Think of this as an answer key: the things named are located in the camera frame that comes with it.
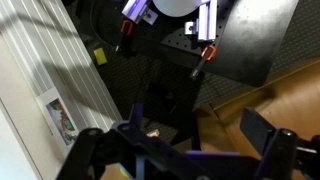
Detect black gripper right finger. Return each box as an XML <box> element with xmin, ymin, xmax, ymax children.
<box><xmin>239</xmin><ymin>107</ymin><xmax>320</xmax><ymax>180</ymax></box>

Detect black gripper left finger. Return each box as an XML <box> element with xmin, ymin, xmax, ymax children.
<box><xmin>56</xmin><ymin>103</ymin><xmax>208</xmax><ymax>180</ymax></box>

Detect colourful picture sticker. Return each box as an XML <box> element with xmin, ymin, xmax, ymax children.
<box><xmin>35</xmin><ymin>87</ymin><xmax>82</xmax><ymax>148</ymax></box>

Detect small yellow note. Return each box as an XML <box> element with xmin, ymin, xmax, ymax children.
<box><xmin>93</xmin><ymin>47</ymin><xmax>109</xmax><ymax>66</ymax></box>

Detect white ribbed radiator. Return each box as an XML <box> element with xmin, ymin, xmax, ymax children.
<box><xmin>0</xmin><ymin>0</ymin><xmax>123</xmax><ymax>158</ymax></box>

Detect orange handled bar clamp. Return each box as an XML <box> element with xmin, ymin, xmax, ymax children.
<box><xmin>114</xmin><ymin>19</ymin><xmax>135</xmax><ymax>54</ymax></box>
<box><xmin>189</xmin><ymin>44</ymin><xmax>218</xmax><ymax>81</ymax></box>

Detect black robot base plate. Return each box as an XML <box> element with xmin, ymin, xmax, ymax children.
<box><xmin>76</xmin><ymin>0</ymin><xmax>300</xmax><ymax>88</ymax></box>

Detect aluminium extrusion rail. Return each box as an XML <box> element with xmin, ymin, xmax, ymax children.
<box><xmin>121</xmin><ymin>0</ymin><xmax>159</xmax><ymax>26</ymax></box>
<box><xmin>184</xmin><ymin>0</ymin><xmax>219</xmax><ymax>43</ymax></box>

